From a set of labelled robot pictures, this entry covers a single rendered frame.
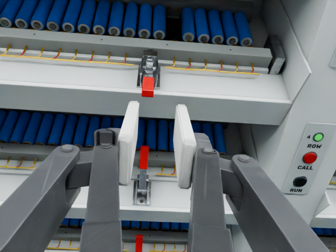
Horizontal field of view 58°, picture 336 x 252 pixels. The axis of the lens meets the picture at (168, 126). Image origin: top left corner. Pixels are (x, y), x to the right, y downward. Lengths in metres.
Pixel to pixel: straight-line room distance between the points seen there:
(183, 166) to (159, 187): 0.33
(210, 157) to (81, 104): 0.26
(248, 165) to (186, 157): 0.03
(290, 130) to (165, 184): 0.21
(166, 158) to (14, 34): 0.28
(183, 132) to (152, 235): 0.48
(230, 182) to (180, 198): 0.34
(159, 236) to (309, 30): 0.45
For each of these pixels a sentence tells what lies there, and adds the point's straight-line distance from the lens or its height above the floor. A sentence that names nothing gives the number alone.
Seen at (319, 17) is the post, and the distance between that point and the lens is 0.38.
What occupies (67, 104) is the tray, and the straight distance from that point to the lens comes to 0.40.
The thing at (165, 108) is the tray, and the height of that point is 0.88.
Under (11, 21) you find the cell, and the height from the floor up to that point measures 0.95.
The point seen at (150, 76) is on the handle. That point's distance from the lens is 0.34.
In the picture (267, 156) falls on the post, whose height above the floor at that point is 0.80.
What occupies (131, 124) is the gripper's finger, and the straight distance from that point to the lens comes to 0.18.
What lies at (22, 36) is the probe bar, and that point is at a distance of 0.42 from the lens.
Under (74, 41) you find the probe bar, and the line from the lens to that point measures 0.40.
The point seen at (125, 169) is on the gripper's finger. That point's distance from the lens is 0.17.
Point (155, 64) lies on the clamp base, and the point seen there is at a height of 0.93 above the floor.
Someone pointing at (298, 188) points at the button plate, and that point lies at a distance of 0.50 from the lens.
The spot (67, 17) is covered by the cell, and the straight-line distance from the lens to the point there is 0.45.
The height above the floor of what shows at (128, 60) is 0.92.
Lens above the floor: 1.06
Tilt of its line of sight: 31 degrees down
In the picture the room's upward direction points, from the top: 6 degrees clockwise
